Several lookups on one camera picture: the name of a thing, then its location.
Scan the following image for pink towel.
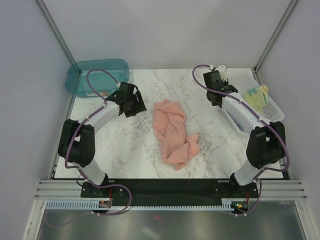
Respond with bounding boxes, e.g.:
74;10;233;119
152;99;201;171

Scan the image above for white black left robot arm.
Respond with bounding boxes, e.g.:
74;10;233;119
58;82;147;197

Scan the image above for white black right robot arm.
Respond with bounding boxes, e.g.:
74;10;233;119
203;69;286;197

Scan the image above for white perforated plastic basket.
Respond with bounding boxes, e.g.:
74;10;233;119
221;68;285;137

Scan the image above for yellow green towel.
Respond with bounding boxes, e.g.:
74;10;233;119
243;84;269;112

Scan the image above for blue towel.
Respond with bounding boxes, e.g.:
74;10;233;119
230;114;244;132

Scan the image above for teal transparent plastic bin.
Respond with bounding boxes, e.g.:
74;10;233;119
65;59;130;98

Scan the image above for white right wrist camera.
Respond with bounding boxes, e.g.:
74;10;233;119
209;64;228;82

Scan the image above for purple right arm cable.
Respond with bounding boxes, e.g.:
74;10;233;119
191;64;291;217

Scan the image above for aluminium frame rail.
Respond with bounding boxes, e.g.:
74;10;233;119
35;178;307;200

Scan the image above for white slotted cable duct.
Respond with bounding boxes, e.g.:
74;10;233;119
44;198;247;211

